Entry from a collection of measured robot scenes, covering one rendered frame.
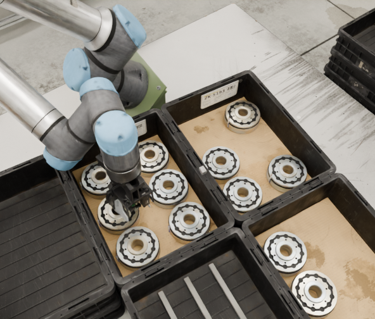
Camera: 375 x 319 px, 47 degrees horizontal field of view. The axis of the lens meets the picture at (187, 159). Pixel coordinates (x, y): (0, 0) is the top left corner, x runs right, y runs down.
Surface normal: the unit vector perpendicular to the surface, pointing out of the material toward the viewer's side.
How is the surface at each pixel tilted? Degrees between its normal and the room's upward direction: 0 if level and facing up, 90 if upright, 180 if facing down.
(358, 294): 0
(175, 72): 0
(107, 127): 0
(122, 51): 92
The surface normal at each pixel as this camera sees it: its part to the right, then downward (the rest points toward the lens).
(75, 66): -0.67, 0.03
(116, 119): 0.01, -0.55
